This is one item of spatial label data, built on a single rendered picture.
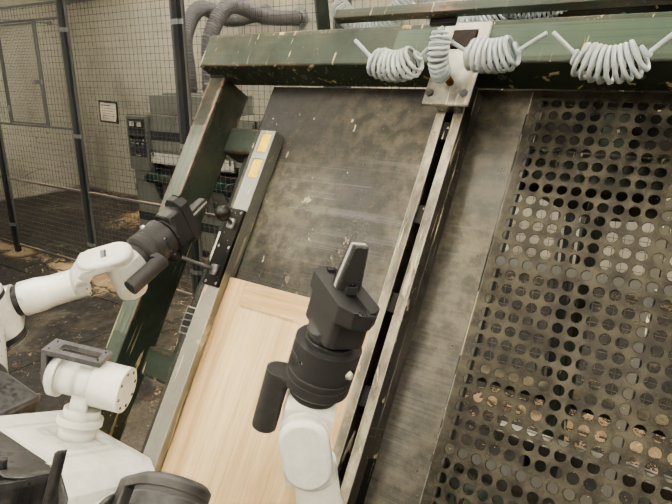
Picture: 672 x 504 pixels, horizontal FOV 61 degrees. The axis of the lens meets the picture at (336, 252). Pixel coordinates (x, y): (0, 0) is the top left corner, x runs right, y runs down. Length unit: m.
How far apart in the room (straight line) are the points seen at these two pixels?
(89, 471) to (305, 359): 0.31
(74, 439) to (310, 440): 0.34
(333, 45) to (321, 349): 0.89
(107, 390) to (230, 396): 0.52
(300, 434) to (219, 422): 0.62
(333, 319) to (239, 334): 0.71
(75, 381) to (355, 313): 0.43
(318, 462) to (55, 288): 0.72
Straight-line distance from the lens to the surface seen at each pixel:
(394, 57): 1.18
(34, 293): 1.30
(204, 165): 1.64
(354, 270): 0.69
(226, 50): 1.66
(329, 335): 0.69
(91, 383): 0.88
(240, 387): 1.33
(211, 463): 1.36
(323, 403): 0.74
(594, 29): 1.22
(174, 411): 1.42
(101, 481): 0.84
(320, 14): 2.07
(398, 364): 1.13
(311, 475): 0.80
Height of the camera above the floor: 1.84
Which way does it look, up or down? 17 degrees down
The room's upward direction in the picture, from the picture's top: straight up
